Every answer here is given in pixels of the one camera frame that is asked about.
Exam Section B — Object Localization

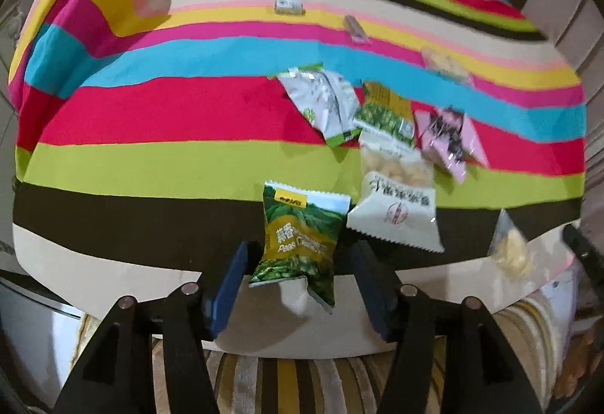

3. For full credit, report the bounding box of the white nut packet clear window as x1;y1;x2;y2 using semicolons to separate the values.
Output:
347;138;445;254

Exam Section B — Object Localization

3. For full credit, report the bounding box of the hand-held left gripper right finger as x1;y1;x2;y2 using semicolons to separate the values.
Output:
351;240;543;414

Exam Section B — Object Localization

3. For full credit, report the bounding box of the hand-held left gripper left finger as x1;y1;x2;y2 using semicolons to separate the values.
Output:
54;240;251;414

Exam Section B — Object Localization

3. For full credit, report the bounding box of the white cabinet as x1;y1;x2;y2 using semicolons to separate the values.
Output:
0;270;102;400

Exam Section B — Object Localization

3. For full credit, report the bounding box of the beige striped sofa cushion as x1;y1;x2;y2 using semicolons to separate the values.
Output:
75;286;579;414

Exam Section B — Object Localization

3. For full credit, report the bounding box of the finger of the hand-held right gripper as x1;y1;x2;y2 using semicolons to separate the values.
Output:
563;223;601;274

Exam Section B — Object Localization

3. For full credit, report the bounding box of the colourful striped cloth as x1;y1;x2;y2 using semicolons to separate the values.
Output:
7;0;588;353

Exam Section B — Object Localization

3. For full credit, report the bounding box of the green and yellow snack packet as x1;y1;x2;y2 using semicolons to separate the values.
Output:
354;81;417;146

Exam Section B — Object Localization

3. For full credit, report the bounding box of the green pea packet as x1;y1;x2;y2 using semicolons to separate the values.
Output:
249;180;351;316

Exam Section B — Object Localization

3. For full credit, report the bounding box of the pink snack packet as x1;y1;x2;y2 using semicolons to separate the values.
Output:
414;106;490;183

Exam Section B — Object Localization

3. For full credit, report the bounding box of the grey and green snack packet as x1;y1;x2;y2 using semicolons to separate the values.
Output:
276;62;363;147

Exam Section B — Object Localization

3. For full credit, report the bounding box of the person's right hand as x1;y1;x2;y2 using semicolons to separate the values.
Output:
556;324;600;402

